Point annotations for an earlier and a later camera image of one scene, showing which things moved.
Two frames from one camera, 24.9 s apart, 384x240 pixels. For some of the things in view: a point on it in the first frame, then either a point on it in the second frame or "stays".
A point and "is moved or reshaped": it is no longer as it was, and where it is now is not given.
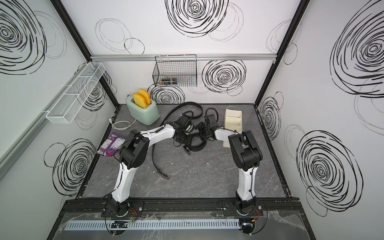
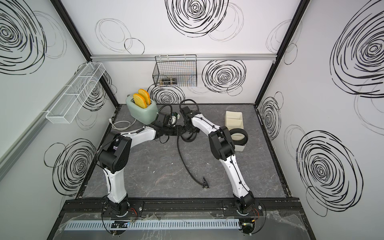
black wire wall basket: (175, 70) stays
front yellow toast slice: (139, 101) stays
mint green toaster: (147, 116) stays
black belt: (199, 147) is moved or reshaped
